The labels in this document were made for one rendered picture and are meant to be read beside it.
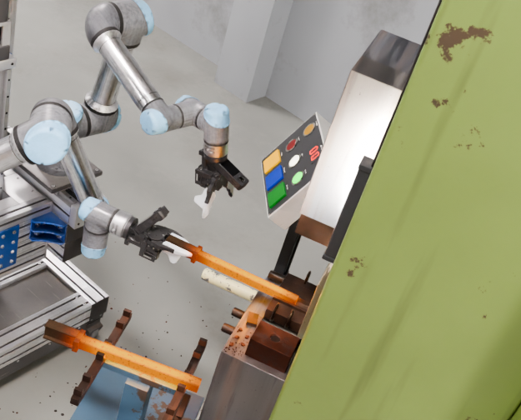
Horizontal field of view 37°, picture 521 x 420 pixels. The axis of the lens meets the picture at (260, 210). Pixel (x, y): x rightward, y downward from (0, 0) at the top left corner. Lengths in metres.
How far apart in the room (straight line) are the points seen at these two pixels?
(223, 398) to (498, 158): 1.20
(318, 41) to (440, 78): 3.76
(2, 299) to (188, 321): 0.83
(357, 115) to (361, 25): 3.11
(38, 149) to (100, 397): 0.68
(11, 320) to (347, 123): 1.74
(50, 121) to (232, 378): 0.85
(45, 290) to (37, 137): 1.19
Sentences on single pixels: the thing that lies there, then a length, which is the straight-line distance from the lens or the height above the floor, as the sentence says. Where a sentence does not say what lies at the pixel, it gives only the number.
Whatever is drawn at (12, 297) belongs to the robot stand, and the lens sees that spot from 3.18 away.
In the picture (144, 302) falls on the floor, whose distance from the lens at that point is 3.53.
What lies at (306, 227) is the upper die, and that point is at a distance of 1.99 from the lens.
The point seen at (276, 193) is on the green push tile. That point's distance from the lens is 2.59.
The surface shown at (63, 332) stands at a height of 1.02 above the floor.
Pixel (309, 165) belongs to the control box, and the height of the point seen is 1.14.
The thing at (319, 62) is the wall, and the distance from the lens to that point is 5.06.
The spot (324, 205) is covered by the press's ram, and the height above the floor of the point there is 1.42.
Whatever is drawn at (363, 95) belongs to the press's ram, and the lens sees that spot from 1.73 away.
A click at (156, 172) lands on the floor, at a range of 4.33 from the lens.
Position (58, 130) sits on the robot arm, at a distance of 2.14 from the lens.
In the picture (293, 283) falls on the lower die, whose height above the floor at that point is 0.99.
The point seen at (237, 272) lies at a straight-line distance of 2.23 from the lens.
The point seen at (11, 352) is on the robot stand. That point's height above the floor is 0.20.
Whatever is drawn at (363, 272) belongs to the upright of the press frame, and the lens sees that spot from 1.50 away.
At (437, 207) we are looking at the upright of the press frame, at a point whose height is 1.74.
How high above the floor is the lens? 2.44
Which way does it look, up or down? 35 degrees down
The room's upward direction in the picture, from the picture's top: 18 degrees clockwise
